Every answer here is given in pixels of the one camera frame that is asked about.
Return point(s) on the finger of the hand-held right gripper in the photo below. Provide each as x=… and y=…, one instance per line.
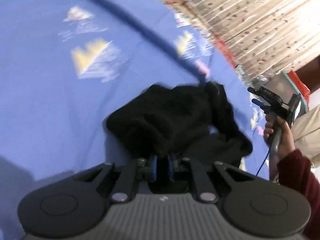
x=253, y=90
x=257, y=103

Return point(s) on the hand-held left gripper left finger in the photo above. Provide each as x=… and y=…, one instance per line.
x=153, y=167

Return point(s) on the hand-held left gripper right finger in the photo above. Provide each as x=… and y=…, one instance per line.
x=171, y=167

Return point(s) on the black pants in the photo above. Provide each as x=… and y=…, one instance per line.
x=172, y=120

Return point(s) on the person's right forearm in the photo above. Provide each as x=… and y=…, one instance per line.
x=302, y=187

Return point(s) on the person's right hand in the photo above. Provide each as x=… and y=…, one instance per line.
x=285, y=140

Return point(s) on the clear plastic box green rim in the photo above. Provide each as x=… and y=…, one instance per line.
x=296, y=85

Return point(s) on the beige cloth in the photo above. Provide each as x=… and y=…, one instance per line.
x=307, y=132

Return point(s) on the beige floral curtain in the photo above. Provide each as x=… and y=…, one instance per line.
x=262, y=22

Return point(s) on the blue printed bed sheet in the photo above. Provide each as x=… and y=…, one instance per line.
x=50, y=92

